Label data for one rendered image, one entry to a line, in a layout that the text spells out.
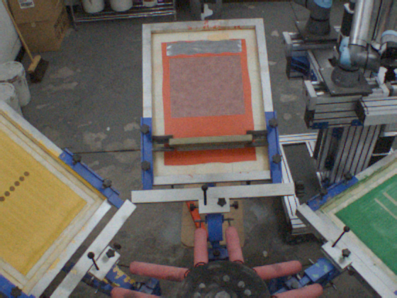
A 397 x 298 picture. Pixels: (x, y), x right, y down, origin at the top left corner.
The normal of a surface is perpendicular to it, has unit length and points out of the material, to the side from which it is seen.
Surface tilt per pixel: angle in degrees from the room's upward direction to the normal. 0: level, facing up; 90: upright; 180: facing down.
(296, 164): 0
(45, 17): 91
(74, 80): 0
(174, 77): 30
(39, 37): 90
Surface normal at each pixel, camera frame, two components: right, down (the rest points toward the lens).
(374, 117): 0.08, 0.71
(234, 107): -0.01, -0.25
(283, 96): -0.04, -0.70
